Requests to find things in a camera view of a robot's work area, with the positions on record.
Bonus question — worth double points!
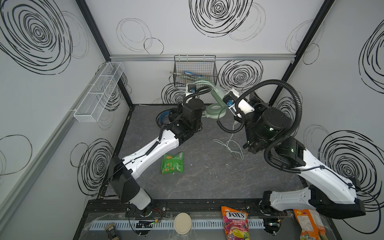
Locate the black wire basket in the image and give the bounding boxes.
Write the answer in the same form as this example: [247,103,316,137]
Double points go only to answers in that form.
[172,55,218,87]

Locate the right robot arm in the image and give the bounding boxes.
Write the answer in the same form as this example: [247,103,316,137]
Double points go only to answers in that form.
[220,79,366,221]

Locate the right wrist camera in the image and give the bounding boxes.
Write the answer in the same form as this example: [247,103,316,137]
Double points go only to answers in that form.
[223,89,255,118]

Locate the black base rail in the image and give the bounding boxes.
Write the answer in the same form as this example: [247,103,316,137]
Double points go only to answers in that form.
[85,199,285,217]

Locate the green snack bag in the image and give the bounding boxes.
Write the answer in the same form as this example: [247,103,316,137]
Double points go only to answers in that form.
[161,152,184,175]

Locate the black blue headphones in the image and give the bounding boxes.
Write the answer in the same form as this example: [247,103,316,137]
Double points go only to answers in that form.
[155,109,173,128]

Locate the round beige lid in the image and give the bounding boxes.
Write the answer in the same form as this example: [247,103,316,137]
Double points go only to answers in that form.
[174,213,192,235]

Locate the orange snack bag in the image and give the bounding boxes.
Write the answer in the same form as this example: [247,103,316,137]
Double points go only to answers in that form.
[294,209,328,240]

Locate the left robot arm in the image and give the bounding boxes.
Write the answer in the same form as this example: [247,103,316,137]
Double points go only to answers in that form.
[103,85,213,217]

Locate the mint green headphones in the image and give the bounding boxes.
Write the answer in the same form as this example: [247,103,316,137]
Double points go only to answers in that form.
[193,81,227,120]

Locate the white slotted cable duct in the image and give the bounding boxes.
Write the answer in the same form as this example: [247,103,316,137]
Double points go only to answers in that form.
[89,219,265,231]

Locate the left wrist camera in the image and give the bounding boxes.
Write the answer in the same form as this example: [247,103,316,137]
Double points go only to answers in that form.
[185,84,197,97]

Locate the green item in basket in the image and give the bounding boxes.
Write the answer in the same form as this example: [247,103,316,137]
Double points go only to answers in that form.
[198,77,215,86]

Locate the aluminium wall rail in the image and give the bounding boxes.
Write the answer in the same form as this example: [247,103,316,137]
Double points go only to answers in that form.
[110,54,296,62]

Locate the white wire shelf basket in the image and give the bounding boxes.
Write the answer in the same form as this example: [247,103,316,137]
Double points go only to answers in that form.
[74,62,125,123]

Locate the Fox's fruits candy bag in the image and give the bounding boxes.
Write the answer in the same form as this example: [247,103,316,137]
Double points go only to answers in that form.
[221,206,250,240]

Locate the mint green headphone cable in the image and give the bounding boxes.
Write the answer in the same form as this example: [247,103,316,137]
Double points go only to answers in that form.
[212,119,245,160]

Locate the blue handled tool in basket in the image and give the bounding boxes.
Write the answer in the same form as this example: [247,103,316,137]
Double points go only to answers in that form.
[184,71,203,78]

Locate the small dark jar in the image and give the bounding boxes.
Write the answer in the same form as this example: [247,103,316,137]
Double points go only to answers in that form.
[105,223,120,240]

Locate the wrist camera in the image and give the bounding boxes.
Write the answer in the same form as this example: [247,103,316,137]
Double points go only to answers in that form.
[185,84,197,97]
[223,89,255,118]

